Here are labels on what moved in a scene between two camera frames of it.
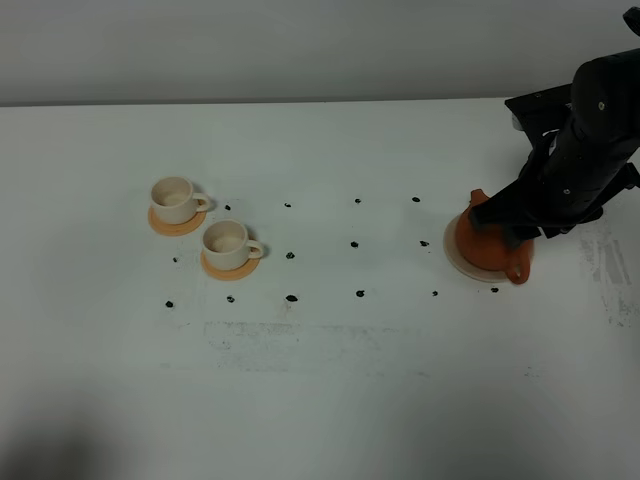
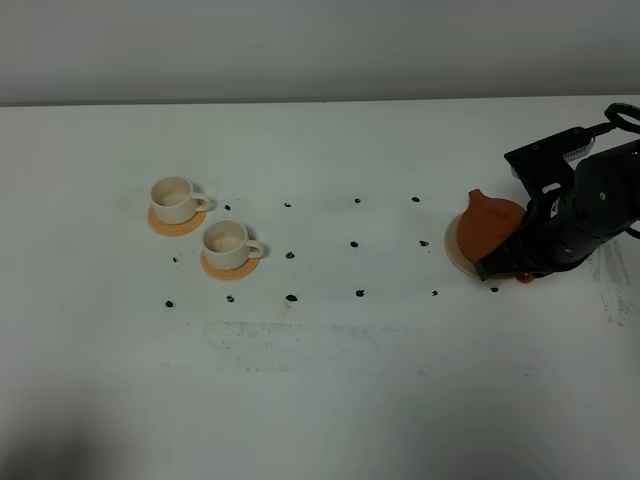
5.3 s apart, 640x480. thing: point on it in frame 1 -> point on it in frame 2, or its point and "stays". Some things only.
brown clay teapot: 490,250 stays
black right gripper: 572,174 -> 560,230
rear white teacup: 173,200 stays
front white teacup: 226,244 stays
